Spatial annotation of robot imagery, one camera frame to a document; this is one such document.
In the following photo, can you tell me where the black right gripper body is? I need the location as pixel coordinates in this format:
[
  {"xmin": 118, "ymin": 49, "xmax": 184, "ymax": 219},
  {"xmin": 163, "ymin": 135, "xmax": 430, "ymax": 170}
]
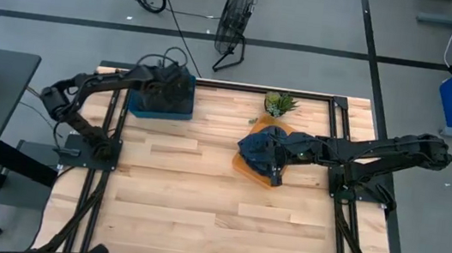
[{"xmin": 266, "ymin": 127, "xmax": 327, "ymax": 171}]

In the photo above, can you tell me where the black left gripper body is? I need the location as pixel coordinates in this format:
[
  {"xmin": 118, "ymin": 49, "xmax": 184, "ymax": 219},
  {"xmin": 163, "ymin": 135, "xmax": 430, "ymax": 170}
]
[{"xmin": 142, "ymin": 62, "xmax": 194, "ymax": 105}]

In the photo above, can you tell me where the blue cap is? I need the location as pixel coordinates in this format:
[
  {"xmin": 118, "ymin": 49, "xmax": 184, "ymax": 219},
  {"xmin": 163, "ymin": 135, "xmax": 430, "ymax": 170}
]
[{"xmin": 233, "ymin": 121, "xmax": 297, "ymax": 181}]

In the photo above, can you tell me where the orange translucent bin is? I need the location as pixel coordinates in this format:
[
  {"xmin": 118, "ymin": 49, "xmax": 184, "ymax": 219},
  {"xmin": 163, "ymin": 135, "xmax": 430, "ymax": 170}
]
[{"xmin": 228, "ymin": 108, "xmax": 303, "ymax": 193}]

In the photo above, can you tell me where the blue plastic table bin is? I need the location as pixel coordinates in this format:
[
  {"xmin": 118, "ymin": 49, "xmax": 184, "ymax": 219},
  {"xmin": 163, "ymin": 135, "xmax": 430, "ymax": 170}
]
[{"xmin": 124, "ymin": 66, "xmax": 200, "ymax": 126}]

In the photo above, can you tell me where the potted succulent plant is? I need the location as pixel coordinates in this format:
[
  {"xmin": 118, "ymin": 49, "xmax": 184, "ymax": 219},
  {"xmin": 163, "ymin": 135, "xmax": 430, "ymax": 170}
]
[{"xmin": 261, "ymin": 88, "xmax": 302, "ymax": 122}]

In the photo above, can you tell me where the black floor fan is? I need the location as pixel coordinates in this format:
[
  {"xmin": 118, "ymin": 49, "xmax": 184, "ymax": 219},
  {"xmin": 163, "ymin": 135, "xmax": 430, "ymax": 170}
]
[{"xmin": 209, "ymin": 0, "xmax": 257, "ymax": 77}]

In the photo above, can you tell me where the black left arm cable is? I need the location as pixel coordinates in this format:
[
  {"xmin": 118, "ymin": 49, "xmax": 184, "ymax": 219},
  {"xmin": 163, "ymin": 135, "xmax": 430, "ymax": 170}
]
[{"xmin": 135, "ymin": 40, "xmax": 192, "ymax": 75}]

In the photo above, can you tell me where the black aluminium rig frame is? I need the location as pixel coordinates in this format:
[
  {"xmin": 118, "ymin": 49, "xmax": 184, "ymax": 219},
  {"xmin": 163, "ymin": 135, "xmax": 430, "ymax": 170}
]
[{"xmin": 36, "ymin": 53, "xmax": 431, "ymax": 253}]

